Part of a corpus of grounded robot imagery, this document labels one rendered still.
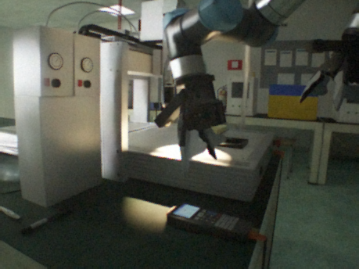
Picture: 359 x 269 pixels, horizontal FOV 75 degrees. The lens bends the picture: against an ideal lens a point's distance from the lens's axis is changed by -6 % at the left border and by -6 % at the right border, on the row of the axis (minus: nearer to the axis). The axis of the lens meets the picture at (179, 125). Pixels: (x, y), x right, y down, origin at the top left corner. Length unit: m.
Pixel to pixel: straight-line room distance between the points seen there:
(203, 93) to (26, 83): 0.46
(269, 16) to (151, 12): 0.58
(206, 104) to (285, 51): 4.60
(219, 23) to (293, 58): 4.60
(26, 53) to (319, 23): 4.88
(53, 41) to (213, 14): 0.42
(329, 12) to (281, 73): 1.34
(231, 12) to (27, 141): 0.59
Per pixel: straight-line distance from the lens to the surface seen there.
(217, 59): 5.31
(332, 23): 5.21
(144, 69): 0.93
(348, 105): 3.45
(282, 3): 0.55
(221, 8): 0.47
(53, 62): 0.71
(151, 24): 1.02
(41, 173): 0.73
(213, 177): 0.75
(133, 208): 0.70
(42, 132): 0.70
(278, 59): 5.07
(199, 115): 0.53
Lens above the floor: 1.07
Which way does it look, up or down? 8 degrees down
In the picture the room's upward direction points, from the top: 1 degrees clockwise
